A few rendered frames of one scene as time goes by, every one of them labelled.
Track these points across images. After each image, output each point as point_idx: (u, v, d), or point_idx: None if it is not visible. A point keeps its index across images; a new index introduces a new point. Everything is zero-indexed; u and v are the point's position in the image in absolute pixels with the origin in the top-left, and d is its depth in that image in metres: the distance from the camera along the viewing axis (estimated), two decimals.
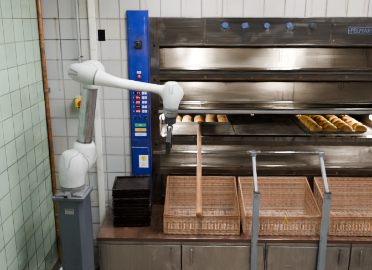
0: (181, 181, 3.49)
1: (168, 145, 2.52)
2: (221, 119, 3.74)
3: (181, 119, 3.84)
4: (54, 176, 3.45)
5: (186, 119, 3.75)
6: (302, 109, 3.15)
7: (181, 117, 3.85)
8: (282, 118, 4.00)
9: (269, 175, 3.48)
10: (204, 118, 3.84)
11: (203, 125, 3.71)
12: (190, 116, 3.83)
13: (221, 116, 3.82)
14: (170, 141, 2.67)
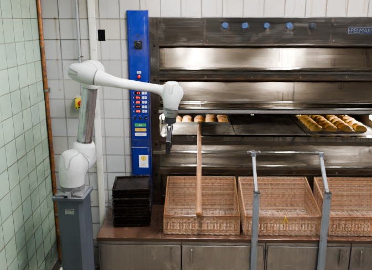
0: (181, 181, 3.49)
1: (168, 145, 2.52)
2: (221, 119, 3.74)
3: (181, 119, 3.84)
4: (54, 176, 3.45)
5: (186, 119, 3.75)
6: (302, 109, 3.15)
7: (181, 117, 3.85)
8: (282, 118, 4.00)
9: (269, 175, 3.48)
10: (204, 118, 3.84)
11: (203, 125, 3.71)
12: (190, 116, 3.83)
13: (221, 116, 3.82)
14: (170, 141, 2.67)
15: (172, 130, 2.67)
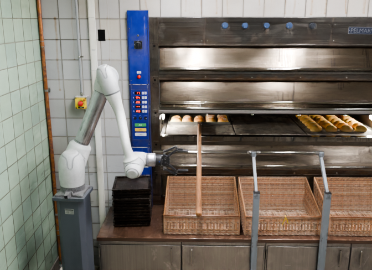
0: (181, 181, 3.49)
1: (179, 172, 2.79)
2: (221, 119, 3.74)
3: (181, 119, 3.84)
4: (54, 176, 3.45)
5: (186, 119, 3.75)
6: (302, 109, 3.15)
7: (181, 117, 3.85)
8: (282, 118, 4.00)
9: (269, 175, 3.48)
10: (204, 118, 3.84)
11: (203, 125, 3.71)
12: (190, 116, 3.83)
13: (221, 116, 3.82)
14: (182, 150, 2.75)
15: (171, 148, 2.74)
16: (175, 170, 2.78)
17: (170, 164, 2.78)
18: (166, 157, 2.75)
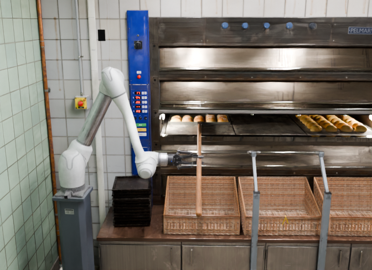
0: (181, 181, 3.49)
1: (194, 165, 2.78)
2: (221, 119, 3.74)
3: (181, 119, 3.84)
4: (54, 176, 3.45)
5: (186, 119, 3.75)
6: (302, 109, 3.15)
7: (181, 117, 3.85)
8: (282, 118, 4.00)
9: (269, 175, 3.48)
10: (204, 118, 3.84)
11: (203, 125, 3.71)
12: (190, 116, 3.83)
13: (221, 116, 3.82)
14: (197, 156, 2.76)
15: (186, 152, 2.75)
16: (189, 163, 2.77)
17: (182, 161, 2.78)
18: (179, 157, 2.75)
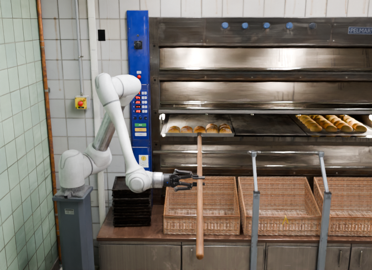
0: None
1: (194, 186, 2.40)
2: (223, 130, 3.38)
3: (180, 129, 3.48)
4: (54, 176, 3.45)
5: (185, 130, 3.38)
6: (302, 109, 3.15)
7: (179, 127, 3.48)
8: (282, 118, 4.00)
9: (269, 175, 3.48)
10: (205, 129, 3.48)
11: None
12: (189, 126, 3.47)
13: (224, 126, 3.45)
14: (198, 177, 2.39)
15: (185, 172, 2.37)
16: (189, 185, 2.39)
17: (180, 182, 2.40)
18: (176, 178, 2.38)
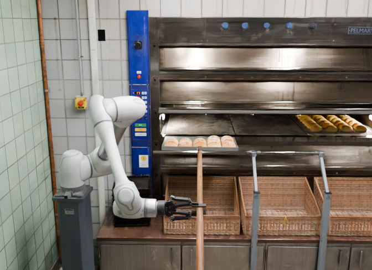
0: (181, 181, 3.49)
1: (194, 215, 2.05)
2: (226, 143, 3.02)
3: (177, 142, 3.12)
4: (54, 176, 3.45)
5: (183, 144, 3.03)
6: (302, 109, 3.15)
7: (177, 139, 3.13)
8: (282, 118, 4.00)
9: (269, 175, 3.48)
10: (206, 141, 3.12)
11: (203, 125, 3.71)
12: (189, 139, 3.11)
13: (227, 139, 3.10)
14: (198, 204, 2.03)
15: (182, 200, 2.02)
16: (186, 213, 2.04)
17: (177, 210, 2.05)
18: (172, 206, 2.03)
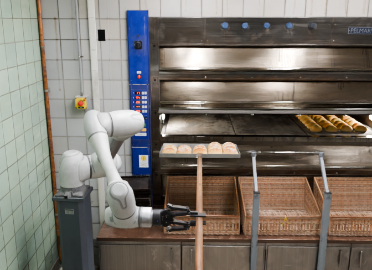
0: (181, 181, 3.49)
1: (192, 226, 1.87)
2: (228, 150, 2.85)
3: (176, 149, 2.95)
4: (54, 176, 3.45)
5: (182, 150, 2.86)
6: (302, 109, 3.15)
7: (175, 146, 2.96)
8: (282, 118, 4.00)
9: (269, 175, 3.48)
10: (206, 149, 2.95)
11: (203, 125, 3.71)
12: (187, 146, 2.95)
13: (228, 146, 2.93)
14: (197, 214, 1.86)
15: (180, 208, 1.85)
16: (185, 224, 1.86)
17: (175, 220, 1.88)
18: (169, 215, 1.85)
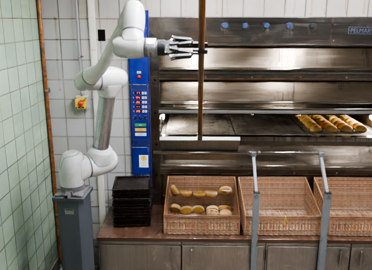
0: (181, 181, 3.49)
1: (195, 53, 1.96)
2: (224, 192, 3.32)
3: None
4: (54, 176, 3.45)
5: None
6: (302, 109, 3.15)
7: None
8: (282, 118, 4.00)
9: (269, 175, 3.48)
10: (203, 208, 3.38)
11: (203, 125, 3.71)
12: None
13: None
14: None
15: (184, 37, 2.00)
16: (187, 50, 1.96)
17: (178, 50, 1.98)
18: (173, 42, 1.98)
